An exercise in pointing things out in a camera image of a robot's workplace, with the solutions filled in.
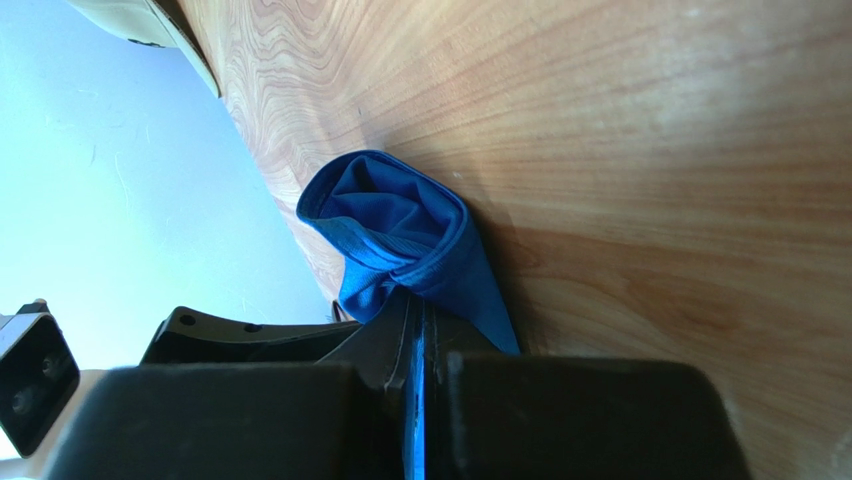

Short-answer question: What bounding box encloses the blue cloth napkin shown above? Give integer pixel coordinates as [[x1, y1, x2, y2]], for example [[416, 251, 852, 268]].
[[297, 150, 521, 479]]

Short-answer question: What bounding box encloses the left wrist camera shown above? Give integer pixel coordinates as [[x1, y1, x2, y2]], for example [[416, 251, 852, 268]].
[[1, 299, 81, 458]]

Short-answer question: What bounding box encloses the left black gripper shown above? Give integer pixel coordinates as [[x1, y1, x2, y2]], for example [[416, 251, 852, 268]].
[[140, 306, 360, 365]]

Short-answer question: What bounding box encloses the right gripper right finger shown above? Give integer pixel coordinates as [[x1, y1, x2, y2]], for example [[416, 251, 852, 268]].
[[423, 313, 750, 479]]

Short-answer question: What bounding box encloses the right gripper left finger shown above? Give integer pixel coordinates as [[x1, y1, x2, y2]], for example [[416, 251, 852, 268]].
[[46, 292, 423, 479]]

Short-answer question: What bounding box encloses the beige baseball cap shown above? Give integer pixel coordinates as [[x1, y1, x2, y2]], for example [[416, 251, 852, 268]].
[[67, 0, 221, 98]]

